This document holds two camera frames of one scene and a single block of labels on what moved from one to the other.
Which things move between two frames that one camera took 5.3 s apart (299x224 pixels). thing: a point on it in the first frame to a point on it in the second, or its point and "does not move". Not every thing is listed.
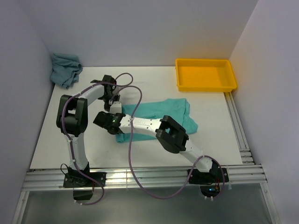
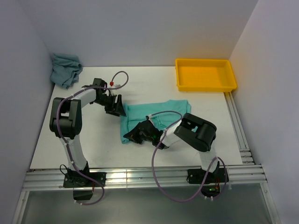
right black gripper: (111, 114) to (133, 135)
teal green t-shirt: (176, 110) does not move
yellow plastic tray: (199, 75) does not move
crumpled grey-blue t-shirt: (66, 69) does not move
